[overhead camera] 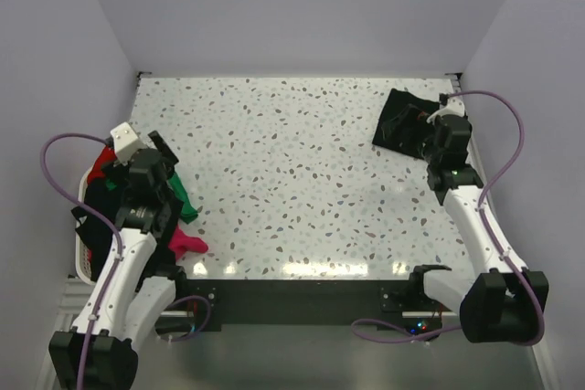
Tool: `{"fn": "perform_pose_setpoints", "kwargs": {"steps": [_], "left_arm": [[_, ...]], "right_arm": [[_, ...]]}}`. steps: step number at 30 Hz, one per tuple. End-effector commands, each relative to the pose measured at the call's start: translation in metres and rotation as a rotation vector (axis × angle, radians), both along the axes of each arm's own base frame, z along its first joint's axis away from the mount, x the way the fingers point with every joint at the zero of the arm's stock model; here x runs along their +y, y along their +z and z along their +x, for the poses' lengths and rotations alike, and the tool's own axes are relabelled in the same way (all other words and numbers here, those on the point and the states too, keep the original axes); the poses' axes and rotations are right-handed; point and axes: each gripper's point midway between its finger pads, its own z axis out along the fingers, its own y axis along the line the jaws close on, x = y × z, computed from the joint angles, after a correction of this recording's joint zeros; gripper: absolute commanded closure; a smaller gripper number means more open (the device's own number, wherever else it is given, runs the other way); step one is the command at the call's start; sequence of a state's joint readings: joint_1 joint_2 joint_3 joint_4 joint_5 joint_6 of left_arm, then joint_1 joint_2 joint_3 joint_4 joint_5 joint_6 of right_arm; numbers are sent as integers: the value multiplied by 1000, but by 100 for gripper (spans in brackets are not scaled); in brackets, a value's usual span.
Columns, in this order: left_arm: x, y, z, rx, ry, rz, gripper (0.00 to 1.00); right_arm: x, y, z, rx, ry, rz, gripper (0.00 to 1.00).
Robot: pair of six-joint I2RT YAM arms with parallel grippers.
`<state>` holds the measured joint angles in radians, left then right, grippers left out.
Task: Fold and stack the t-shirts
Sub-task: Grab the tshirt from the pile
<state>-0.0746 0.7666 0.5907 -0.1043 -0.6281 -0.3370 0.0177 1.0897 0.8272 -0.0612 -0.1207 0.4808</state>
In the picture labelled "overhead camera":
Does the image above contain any folded black t shirt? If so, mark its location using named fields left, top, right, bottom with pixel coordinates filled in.
left=372, top=89, right=440, bottom=159

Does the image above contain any black t shirt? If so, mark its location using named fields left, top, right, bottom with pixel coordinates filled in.
left=71, top=177, right=183, bottom=282
left=372, top=89, right=440, bottom=159

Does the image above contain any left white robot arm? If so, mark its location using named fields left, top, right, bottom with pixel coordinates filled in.
left=41, top=122, right=189, bottom=389

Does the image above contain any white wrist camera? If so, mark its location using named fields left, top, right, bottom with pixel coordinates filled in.
left=110, top=122, right=145, bottom=165
left=426, top=94, right=466, bottom=124

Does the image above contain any pink t shirt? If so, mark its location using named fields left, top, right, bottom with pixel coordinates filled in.
left=168, top=226, right=208, bottom=260

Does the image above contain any white laundry basket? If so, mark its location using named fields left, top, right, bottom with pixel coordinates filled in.
left=75, top=168, right=94, bottom=285

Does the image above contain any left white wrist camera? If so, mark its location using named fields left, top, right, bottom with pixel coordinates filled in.
left=110, top=122, right=145, bottom=165

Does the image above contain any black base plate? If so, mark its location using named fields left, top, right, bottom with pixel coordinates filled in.
left=185, top=279, right=446, bottom=333

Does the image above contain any green t shirt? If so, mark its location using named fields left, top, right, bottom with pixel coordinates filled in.
left=105, top=172, right=198, bottom=224

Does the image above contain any red t shirt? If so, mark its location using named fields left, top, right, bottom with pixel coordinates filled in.
left=86, top=146, right=116, bottom=184

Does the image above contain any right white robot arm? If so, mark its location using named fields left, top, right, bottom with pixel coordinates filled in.
left=407, top=114, right=549, bottom=346

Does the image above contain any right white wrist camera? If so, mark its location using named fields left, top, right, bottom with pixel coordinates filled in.
left=426, top=94, right=466, bottom=124

